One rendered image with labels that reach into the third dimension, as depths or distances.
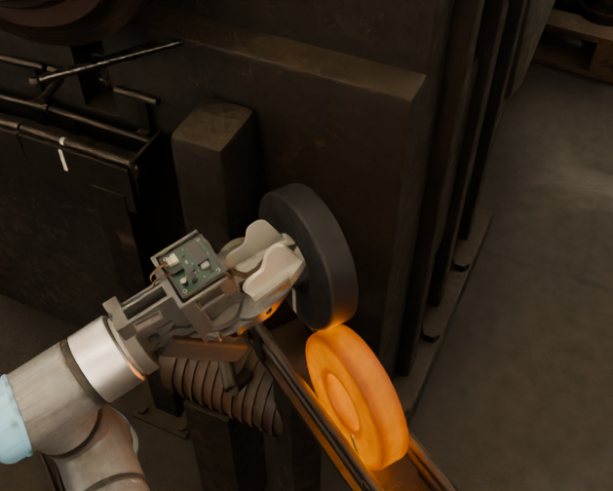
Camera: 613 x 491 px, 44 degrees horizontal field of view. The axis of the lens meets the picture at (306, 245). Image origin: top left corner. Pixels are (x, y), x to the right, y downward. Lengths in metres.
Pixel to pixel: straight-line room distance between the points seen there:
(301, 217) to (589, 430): 1.11
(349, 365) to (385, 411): 0.06
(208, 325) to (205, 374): 0.36
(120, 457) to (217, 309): 0.18
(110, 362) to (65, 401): 0.05
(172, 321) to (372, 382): 0.20
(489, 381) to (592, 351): 0.26
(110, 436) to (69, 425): 0.07
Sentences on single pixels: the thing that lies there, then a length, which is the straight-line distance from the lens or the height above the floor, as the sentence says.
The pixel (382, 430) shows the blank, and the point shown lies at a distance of 0.75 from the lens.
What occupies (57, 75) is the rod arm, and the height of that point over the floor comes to 0.90.
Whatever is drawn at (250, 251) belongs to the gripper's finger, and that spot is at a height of 0.85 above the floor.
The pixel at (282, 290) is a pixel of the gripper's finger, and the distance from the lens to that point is 0.75.
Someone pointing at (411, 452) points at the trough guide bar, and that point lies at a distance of 0.83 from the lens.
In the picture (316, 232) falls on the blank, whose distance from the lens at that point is 0.71.
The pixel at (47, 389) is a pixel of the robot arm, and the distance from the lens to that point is 0.73.
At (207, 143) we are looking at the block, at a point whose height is 0.80.
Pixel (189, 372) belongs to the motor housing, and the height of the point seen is 0.51.
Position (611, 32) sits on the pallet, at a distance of 2.56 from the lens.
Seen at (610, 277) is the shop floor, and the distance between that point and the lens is 1.98.
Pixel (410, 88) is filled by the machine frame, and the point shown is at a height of 0.87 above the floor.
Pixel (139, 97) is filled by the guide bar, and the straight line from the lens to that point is 1.11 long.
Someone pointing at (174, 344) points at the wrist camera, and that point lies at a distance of 0.74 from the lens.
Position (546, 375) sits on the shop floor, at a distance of 1.75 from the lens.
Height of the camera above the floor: 1.41
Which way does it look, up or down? 48 degrees down
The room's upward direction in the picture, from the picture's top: straight up
